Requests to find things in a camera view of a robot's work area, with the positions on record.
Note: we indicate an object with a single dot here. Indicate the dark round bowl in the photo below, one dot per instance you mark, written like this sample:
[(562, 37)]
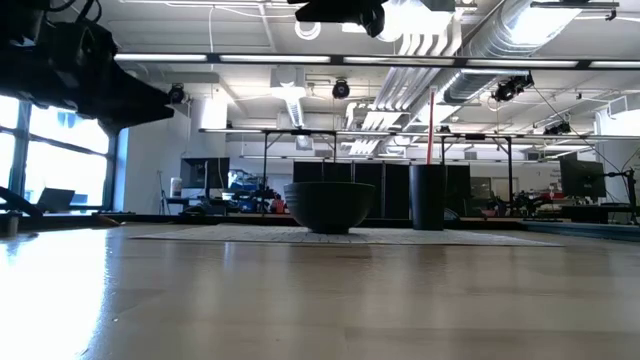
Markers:
[(329, 207)]

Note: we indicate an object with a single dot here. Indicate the black partition panels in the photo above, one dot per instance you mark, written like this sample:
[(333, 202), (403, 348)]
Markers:
[(390, 190)]

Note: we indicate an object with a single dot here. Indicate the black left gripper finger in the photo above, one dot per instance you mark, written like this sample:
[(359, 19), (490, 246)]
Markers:
[(142, 105)]

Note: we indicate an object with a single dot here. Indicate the silver ceiling duct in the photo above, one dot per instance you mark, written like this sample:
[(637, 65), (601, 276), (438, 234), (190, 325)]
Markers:
[(500, 55)]

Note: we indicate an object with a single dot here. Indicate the black cylindrical cup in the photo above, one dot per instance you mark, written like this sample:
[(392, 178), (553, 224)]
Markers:
[(427, 197)]

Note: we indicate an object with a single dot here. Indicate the dark computer monitor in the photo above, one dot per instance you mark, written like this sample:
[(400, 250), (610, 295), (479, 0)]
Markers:
[(582, 177), (205, 172)]

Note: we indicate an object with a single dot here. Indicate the red plastic utensil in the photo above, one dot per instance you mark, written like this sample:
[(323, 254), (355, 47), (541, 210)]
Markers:
[(431, 130)]

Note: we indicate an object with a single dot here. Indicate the black ceiling camera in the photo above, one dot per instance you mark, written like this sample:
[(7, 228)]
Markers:
[(176, 94), (512, 87), (341, 89)]

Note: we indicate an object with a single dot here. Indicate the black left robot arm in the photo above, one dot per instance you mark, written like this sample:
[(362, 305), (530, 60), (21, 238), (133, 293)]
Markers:
[(75, 40)]

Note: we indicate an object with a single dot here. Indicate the woven beige placemat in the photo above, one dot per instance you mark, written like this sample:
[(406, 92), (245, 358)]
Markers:
[(250, 236)]

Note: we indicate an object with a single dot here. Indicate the open laptop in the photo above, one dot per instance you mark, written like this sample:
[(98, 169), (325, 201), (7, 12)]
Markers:
[(55, 200)]

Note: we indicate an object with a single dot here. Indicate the overhead frame bar with lights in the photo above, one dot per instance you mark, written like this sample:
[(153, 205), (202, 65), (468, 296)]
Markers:
[(350, 60)]

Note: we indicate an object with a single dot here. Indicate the white container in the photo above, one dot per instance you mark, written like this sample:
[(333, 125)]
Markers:
[(176, 187)]

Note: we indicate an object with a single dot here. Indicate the black table edge rail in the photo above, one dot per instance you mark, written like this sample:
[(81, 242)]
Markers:
[(200, 219)]

